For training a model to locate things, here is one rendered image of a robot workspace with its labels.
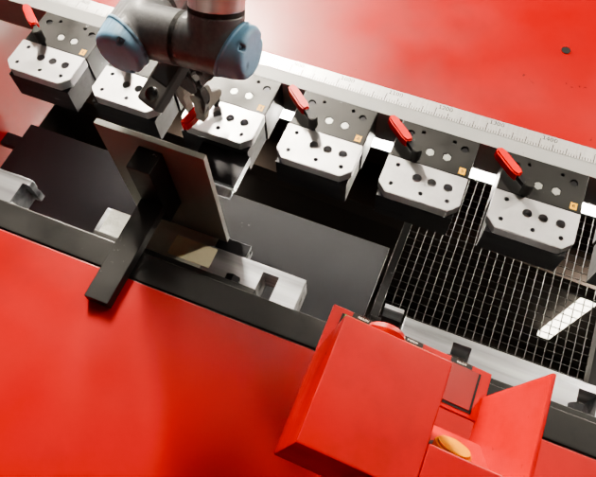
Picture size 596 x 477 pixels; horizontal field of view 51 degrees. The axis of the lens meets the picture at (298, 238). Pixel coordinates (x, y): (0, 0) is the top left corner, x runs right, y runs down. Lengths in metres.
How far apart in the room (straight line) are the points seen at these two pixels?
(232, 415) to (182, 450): 0.08
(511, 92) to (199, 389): 0.82
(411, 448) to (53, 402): 0.55
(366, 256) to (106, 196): 0.75
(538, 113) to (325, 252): 0.67
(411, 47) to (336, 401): 0.93
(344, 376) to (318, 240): 1.15
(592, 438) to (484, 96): 0.67
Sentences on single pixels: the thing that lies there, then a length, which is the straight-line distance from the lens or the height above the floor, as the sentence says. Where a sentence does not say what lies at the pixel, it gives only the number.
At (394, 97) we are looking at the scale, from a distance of 1.27.
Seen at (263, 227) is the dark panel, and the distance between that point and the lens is 1.72.
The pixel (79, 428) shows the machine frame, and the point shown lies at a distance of 0.94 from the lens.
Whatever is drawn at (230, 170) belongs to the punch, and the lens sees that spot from 1.21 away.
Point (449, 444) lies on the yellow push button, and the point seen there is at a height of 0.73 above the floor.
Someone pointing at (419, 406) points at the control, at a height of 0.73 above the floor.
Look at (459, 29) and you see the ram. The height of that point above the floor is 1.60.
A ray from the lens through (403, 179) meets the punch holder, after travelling 1.16.
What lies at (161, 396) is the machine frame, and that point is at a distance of 0.92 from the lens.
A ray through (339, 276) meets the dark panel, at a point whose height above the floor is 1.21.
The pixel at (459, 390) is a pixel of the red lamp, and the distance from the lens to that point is 0.76.
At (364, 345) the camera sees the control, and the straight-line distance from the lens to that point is 0.57.
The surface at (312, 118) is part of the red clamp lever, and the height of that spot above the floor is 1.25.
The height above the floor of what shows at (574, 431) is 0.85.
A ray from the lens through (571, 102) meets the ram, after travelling 1.34.
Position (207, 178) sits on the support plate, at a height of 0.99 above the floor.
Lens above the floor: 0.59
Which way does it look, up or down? 24 degrees up
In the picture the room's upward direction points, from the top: 24 degrees clockwise
